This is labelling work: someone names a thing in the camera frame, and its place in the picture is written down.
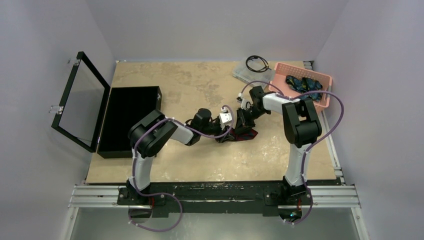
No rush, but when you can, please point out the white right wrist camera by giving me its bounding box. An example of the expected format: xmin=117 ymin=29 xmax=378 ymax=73
xmin=236 ymin=93 xmax=252 ymax=110

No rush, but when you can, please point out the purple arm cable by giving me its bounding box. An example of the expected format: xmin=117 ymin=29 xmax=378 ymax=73
xmin=239 ymin=80 xmax=345 ymax=226
xmin=130 ymin=104 xmax=235 ymax=233

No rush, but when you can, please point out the aluminium frame rail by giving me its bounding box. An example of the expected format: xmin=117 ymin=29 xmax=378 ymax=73
xmin=61 ymin=180 xmax=369 ymax=240

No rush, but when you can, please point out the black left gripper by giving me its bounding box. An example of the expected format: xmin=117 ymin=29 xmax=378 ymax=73
xmin=199 ymin=120 xmax=234 ymax=143

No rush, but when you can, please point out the black mounting base plate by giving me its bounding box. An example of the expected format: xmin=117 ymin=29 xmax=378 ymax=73
xmin=117 ymin=180 xmax=312 ymax=221

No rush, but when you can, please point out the pink plastic basket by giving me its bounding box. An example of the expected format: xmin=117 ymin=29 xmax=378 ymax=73
xmin=268 ymin=62 xmax=332 ymax=98

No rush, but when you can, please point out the red navy striped tie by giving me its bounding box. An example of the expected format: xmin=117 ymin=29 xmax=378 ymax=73
xmin=215 ymin=128 xmax=258 ymax=143

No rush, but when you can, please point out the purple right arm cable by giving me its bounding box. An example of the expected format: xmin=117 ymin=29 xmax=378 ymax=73
xmin=239 ymin=80 xmax=345 ymax=226

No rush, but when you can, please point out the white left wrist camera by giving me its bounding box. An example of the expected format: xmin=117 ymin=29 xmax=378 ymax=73
xmin=218 ymin=106 xmax=233 ymax=130

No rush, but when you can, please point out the black framed glass box lid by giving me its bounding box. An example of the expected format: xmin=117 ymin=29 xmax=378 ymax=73
xmin=49 ymin=51 xmax=111 ymax=153

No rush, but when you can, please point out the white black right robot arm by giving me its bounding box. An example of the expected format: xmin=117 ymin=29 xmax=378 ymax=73
xmin=233 ymin=86 xmax=322 ymax=204

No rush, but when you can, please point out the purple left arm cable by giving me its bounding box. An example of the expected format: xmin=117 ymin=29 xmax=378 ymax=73
xmin=130 ymin=104 xmax=235 ymax=233

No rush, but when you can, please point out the blue patterned tie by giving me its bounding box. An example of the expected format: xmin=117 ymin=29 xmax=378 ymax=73
xmin=285 ymin=75 xmax=323 ymax=102

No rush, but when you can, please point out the black tie display box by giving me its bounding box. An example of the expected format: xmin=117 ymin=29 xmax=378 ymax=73
xmin=97 ymin=86 xmax=162 ymax=159

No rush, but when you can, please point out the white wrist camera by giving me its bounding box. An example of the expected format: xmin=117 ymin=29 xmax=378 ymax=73
xmin=218 ymin=106 xmax=233 ymax=130
xmin=236 ymin=93 xmax=252 ymax=110

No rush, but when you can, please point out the black coiled cable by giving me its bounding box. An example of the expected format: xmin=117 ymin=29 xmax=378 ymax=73
xmin=245 ymin=55 xmax=273 ymax=73

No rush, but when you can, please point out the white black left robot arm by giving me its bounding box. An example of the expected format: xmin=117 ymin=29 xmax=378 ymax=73
xmin=127 ymin=105 xmax=234 ymax=205

